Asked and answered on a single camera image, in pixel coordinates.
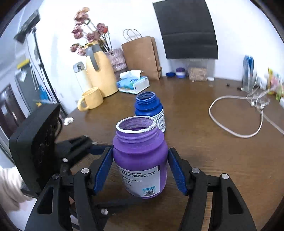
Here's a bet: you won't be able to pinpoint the purple plastic bottle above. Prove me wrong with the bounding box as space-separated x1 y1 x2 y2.
113 116 168 199

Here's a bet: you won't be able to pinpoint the crumpled white tissue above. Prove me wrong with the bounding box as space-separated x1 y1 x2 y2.
63 117 74 126

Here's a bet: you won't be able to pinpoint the yellow mug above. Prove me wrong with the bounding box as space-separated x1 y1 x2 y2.
77 87 103 111

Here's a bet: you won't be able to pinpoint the blue plastic bottle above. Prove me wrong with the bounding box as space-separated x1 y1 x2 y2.
134 92 166 132

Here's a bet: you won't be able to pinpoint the cream travel tumbler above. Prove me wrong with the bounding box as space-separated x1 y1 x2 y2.
73 62 93 92

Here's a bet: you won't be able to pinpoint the yellow thermos jug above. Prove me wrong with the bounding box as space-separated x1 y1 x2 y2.
84 42 118 98

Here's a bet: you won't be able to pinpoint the blue tissue box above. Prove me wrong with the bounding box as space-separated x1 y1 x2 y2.
116 70 150 95

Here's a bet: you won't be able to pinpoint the pink textured flower wrap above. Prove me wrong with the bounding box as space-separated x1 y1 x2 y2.
105 48 127 72

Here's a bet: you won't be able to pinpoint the brown paper bag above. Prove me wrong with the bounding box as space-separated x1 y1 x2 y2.
121 29 162 80

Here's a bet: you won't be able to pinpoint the blue small lid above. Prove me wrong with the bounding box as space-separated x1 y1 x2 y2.
166 72 176 77

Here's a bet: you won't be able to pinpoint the purple white small jar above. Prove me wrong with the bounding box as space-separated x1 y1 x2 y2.
175 67 186 78

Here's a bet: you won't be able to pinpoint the white earphones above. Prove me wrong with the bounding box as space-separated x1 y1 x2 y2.
245 88 270 110

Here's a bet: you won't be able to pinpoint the dried pink flower bouquet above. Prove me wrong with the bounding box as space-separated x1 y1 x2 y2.
69 7 113 56

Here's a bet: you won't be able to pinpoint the clear box of seeds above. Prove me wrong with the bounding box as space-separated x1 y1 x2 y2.
188 59 208 82

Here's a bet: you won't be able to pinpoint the black tripod stand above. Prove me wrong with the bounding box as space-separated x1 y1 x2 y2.
14 9 68 118

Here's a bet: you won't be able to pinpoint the colourful snack packet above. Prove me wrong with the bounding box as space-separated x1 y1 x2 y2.
267 68 283 101

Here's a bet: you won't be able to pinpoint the clear glass with blue items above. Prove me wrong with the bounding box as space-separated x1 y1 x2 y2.
242 55 256 92

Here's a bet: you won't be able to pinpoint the white charging cable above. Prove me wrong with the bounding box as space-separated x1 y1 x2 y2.
208 95 284 139

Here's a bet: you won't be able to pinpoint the black wall panel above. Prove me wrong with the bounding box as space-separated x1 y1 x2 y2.
153 0 219 59

